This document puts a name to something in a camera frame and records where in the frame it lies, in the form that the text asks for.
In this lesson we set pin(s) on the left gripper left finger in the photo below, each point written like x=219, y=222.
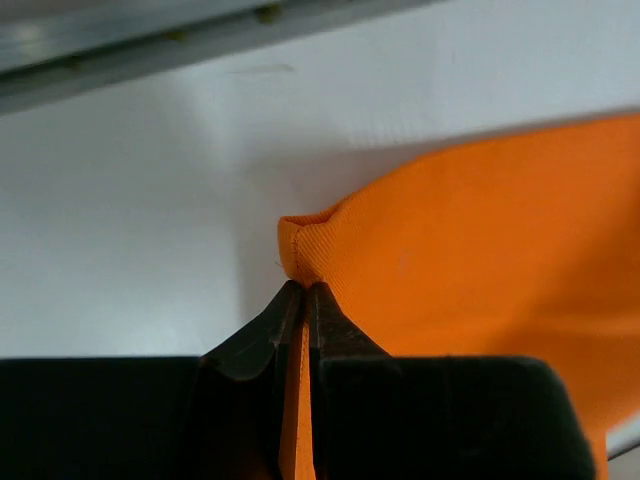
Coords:
x=242, y=392

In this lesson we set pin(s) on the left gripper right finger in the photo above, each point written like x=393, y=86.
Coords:
x=352, y=388

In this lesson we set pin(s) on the orange trousers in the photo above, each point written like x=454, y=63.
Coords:
x=523, y=244

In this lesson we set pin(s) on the aluminium rail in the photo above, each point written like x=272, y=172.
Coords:
x=92, y=46

